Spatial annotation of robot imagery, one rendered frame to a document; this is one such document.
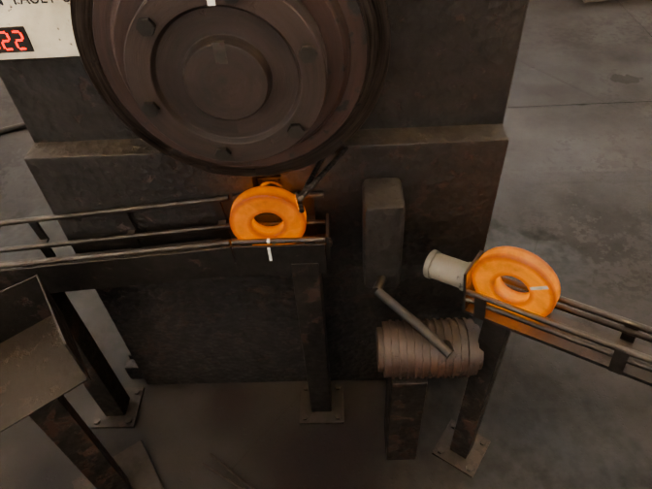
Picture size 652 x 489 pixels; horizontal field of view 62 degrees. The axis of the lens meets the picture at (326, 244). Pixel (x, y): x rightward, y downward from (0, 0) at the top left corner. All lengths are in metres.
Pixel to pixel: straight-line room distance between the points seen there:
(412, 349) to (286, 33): 0.69
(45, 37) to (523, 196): 1.84
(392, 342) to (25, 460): 1.15
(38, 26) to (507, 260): 0.90
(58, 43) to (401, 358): 0.88
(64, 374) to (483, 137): 0.92
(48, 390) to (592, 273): 1.74
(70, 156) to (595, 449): 1.51
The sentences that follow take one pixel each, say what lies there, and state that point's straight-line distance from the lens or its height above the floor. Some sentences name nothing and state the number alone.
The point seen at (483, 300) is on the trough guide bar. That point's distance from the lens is 1.06.
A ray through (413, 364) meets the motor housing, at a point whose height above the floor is 0.49.
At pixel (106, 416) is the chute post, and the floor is 0.01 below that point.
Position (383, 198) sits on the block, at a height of 0.80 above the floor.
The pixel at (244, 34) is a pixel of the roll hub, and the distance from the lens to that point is 0.77.
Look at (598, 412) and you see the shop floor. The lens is 1.80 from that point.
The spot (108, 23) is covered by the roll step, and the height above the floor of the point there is 1.18.
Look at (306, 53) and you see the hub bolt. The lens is 0.76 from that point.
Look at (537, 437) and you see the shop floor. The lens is 1.71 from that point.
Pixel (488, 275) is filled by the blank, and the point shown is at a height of 0.72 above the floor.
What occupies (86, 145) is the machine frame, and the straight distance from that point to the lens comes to 1.21.
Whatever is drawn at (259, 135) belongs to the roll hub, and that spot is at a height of 1.02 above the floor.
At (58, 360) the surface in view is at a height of 0.61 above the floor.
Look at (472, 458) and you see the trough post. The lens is 1.63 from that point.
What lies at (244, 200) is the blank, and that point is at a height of 0.80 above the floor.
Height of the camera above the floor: 1.48
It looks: 45 degrees down
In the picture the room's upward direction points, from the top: 4 degrees counter-clockwise
